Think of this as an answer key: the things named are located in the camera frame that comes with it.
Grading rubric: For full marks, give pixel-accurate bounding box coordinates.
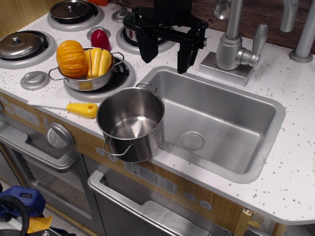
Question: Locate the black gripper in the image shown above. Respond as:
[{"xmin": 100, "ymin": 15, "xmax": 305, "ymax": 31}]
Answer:
[{"xmin": 132, "ymin": 0, "xmax": 208, "ymax": 74}]

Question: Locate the small steel pot back burner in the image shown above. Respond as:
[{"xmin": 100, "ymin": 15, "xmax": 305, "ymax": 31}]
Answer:
[{"xmin": 123, "ymin": 13, "xmax": 137, "ymax": 42}]

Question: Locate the large steel pot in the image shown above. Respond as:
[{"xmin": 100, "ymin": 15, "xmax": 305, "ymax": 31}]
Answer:
[{"xmin": 96, "ymin": 83, "xmax": 165, "ymax": 163}]

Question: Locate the steel sink basin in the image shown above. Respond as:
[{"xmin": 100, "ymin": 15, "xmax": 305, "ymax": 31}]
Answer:
[{"xmin": 139, "ymin": 66, "xmax": 286, "ymax": 183}]

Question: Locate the silver toy faucet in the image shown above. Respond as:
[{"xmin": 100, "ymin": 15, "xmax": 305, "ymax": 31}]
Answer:
[{"xmin": 199, "ymin": 0, "xmax": 268, "ymax": 86}]

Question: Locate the red toy pepper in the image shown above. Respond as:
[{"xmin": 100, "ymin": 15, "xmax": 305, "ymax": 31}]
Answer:
[{"xmin": 91, "ymin": 29, "xmax": 112, "ymax": 51}]

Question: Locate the yellow toy pepper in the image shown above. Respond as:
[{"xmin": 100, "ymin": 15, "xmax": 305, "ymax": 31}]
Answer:
[{"xmin": 85, "ymin": 48, "xmax": 112, "ymax": 79}]

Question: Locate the orange toy pumpkin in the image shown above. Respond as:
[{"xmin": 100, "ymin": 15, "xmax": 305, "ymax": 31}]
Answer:
[{"xmin": 56, "ymin": 40, "xmax": 88, "ymax": 79}]

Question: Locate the steel lid back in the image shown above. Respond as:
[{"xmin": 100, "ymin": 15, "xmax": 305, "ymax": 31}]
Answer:
[{"xmin": 50, "ymin": 0, "xmax": 92, "ymax": 20}]

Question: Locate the steel lid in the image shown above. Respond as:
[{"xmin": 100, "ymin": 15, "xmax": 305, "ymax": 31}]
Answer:
[
  {"xmin": 50, "ymin": 0, "xmax": 92, "ymax": 20},
  {"xmin": 0, "ymin": 32, "xmax": 42, "ymax": 59}
]

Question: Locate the grey curved pipe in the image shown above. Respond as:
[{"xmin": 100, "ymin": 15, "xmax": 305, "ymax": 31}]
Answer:
[{"xmin": 280, "ymin": 0, "xmax": 299, "ymax": 32}]

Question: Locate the grey pole right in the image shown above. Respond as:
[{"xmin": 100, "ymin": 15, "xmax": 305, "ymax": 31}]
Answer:
[{"xmin": 289, "ymin": 0, "xmax": 315, "ymax": 63}]

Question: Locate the grey stove knob on counter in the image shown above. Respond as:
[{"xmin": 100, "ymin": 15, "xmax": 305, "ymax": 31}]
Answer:
[{"xmin": 20, "ymin": 71, "xmax": 50, "ymax": 90}]

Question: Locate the silver oven knob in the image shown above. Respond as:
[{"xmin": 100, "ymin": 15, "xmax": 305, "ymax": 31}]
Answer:
[{"xmin": 46, "ymin": 122, "xmax": 75, "ymax": 149}]

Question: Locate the steel lid front left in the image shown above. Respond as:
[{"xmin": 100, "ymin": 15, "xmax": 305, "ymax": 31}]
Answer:
[{"xmin": 0, "ymin": 32, "xmax": 42, "ymax": 59}]

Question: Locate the blue object bottom left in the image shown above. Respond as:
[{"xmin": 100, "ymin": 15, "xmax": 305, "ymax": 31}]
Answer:
[{"xmin": 0, "ymin": 186, "xmax": 46, "ymax": 217}]

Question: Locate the yellow cloth on floor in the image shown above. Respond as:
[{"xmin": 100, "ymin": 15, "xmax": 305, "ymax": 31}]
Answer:
[{"xmin": 27, "ymin": 216, "xmax": 53, "ymax": 234}]

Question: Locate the small steel bowl with handles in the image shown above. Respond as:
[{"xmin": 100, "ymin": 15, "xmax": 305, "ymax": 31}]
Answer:
[{"xmin": 48, "ymin": 52, "xmax": 125, "ymax": 91}]

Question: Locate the white knife yellow handle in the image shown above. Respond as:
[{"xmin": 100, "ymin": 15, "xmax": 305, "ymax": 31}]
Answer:
[{"xmin": 28, "ymin": 98, "xmax": 98, "ymax": 118}]

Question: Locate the dishwasher door with handle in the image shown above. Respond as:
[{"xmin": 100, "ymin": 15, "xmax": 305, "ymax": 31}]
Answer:
[{"xmin": 84, "ymin": 157, "xmax": 233, "ymax": 236}]

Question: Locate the oven door with handle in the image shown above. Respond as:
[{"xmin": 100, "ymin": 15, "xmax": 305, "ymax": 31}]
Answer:
[{"xmin": 0, "ymin": 115, "xmax": 105, "ymax": 236}]

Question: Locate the black cable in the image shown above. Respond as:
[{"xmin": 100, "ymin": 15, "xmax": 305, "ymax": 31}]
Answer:
[{"xmin": 0, "ymin": 196, "xmax": 30, "ymax": 234}]

